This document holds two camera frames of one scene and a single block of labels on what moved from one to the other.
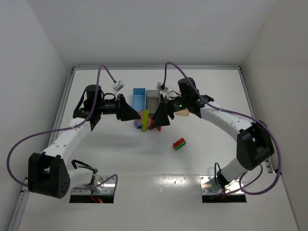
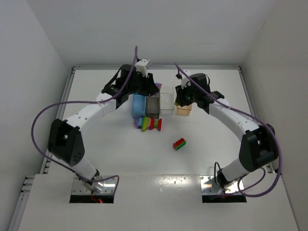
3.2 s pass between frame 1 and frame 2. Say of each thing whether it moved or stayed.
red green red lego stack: stayed
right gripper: moved
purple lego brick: moved
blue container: stayed
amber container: stayed
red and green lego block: stayed
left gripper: moved
